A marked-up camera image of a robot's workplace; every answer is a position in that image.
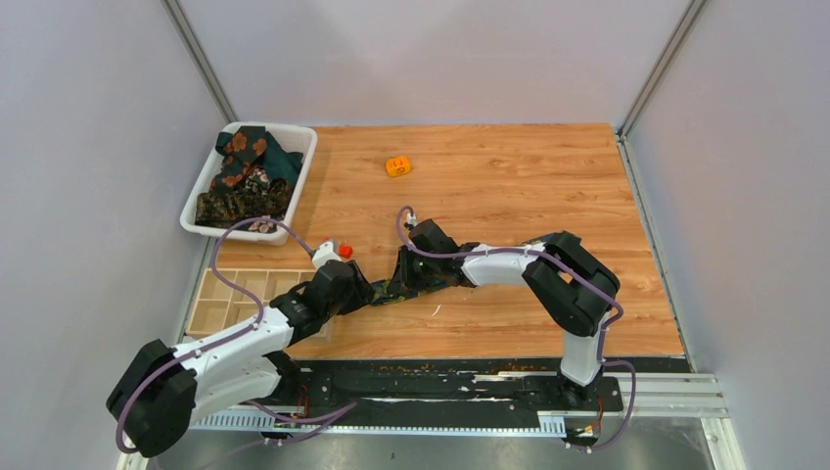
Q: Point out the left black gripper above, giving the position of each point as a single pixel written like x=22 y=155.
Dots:
x=361 y=291

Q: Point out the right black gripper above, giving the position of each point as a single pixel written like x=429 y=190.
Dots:
x=403 y=272

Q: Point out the navy yellow floral tie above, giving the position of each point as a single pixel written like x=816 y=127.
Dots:
x=393 y=291

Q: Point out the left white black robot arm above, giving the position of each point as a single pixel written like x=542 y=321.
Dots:
x=165 y=390

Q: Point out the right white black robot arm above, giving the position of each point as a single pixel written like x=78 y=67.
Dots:
x=572 y=285

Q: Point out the red plastic clip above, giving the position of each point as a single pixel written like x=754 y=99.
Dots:
x=344 y=251

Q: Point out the orange cube toy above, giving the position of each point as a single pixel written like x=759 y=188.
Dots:
x=398 y=166

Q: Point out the dark pink floral tie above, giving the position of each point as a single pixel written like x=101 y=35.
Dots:
x=262 y=225

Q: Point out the wooden compartment tray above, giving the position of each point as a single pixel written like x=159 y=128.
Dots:
x=218 y=306

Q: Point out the dark brown patterned tie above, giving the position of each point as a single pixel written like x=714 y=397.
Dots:
x=253 y=198

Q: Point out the green orange floral tie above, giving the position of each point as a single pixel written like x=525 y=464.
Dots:
x=253 y=162

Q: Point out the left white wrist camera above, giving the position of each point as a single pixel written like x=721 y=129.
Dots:
x=326 y=251

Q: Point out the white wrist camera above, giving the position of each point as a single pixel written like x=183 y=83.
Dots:
x=411 y=221
x=326 y=251

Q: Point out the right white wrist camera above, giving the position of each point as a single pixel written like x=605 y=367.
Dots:
x=411 y=221

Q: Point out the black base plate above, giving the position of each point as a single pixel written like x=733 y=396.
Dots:
x=484 y=393

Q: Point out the aluminium rail frame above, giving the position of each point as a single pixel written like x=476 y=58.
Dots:
x=660 y=388

